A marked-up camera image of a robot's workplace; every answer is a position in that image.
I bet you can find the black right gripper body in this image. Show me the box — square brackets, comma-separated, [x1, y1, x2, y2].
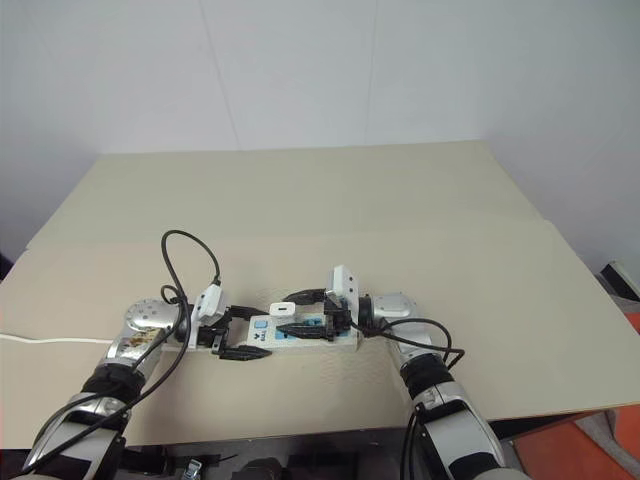
[322, 293, 352, 344]

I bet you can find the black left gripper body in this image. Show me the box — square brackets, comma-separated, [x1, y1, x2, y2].
[197, 307, 237, 356]

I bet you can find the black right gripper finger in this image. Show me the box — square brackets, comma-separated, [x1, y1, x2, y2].
[285, 286, 328, 306]
[273, 321, 332, 340]

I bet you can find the white power strip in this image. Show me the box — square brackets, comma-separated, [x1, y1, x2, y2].
[158, 309, 363, 358]

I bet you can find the dark rounded shape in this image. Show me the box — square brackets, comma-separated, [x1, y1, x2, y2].
[234, 456, 292, 480]

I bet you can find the black box with white edge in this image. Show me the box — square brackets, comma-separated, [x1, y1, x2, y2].
[596, 259, 640, 302]

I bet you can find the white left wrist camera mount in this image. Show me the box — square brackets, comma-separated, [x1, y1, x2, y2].
[188, 283, 231, 349]

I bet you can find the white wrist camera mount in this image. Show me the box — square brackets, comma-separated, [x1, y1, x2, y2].
[188, 283, 231, 349]
[325, 264, 361, 327]

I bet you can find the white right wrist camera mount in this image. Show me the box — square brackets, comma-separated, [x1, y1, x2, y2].
[325, 264, 361, 327]

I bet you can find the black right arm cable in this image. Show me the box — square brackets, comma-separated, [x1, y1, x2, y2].
[357, 316, 467, 480]

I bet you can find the white power strip cord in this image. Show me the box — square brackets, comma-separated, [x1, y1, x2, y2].
[0, 331, 114, 347]

